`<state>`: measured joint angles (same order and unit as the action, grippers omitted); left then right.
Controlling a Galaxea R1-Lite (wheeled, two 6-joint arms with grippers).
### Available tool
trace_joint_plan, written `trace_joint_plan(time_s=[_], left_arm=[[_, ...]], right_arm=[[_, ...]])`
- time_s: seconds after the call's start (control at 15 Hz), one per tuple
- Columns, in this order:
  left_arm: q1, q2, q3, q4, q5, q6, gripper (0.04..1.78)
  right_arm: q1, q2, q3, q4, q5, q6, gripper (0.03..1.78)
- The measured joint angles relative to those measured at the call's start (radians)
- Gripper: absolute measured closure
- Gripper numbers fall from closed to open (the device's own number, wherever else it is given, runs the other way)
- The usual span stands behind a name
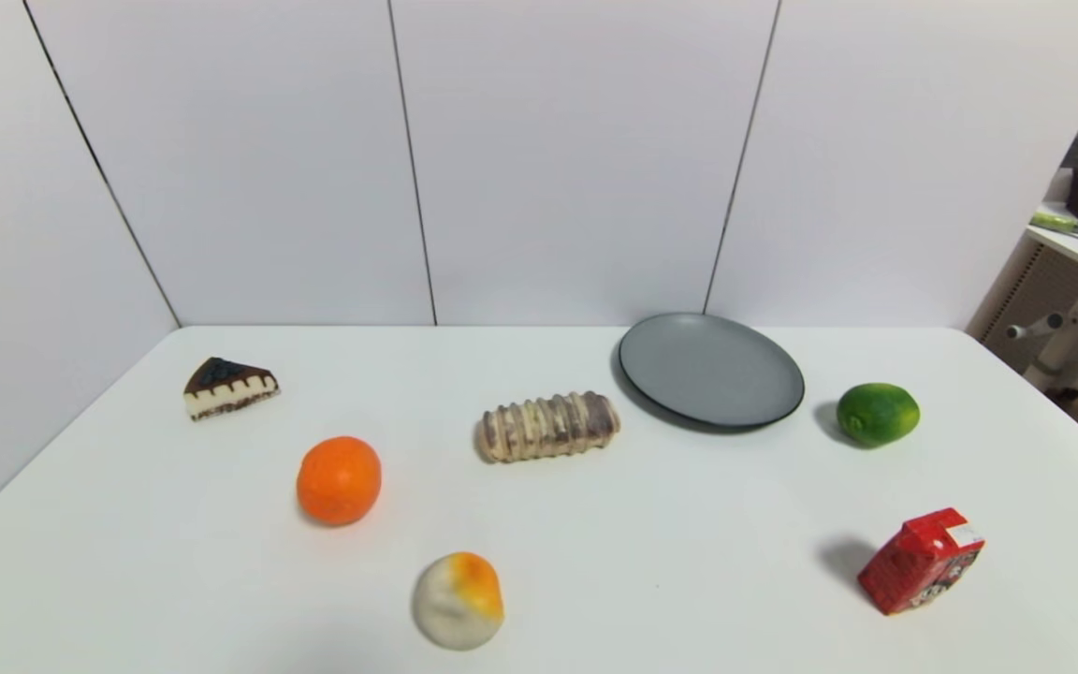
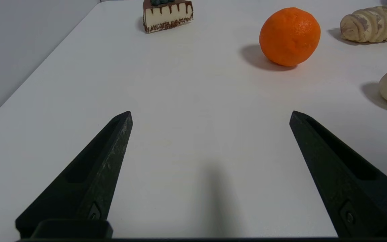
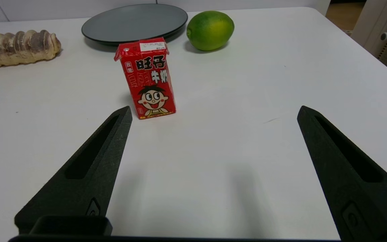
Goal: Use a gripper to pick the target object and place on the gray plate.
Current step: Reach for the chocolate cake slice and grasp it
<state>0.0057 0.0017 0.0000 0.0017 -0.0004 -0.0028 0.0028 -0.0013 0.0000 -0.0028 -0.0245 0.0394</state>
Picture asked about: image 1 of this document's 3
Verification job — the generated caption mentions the chocolate topped cake slice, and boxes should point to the chocolate topped cake slice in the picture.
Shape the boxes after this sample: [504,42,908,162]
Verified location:
[183,357,281,422]

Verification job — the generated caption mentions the gray round plate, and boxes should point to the gray round plate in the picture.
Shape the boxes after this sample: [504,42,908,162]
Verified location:
[619,312,807,431]

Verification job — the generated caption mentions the striped brown bread roll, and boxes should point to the striped brown bread roll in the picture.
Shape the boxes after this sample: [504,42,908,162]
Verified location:
[476,390,622,464]

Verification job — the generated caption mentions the orange mandarin fruit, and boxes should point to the orange mandarin fruit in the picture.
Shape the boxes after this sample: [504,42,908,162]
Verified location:
[296,435,383,527]

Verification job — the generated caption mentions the white bun with orange top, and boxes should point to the white bun with orange top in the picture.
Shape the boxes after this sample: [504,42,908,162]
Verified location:
[411,551,505,652]

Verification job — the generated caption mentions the green lime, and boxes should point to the green lime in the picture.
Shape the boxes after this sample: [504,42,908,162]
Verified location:
[837,382,922,448]

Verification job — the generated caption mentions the red drink carton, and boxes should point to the red drink carton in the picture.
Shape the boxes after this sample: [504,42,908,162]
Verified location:
[857,507,986,616]

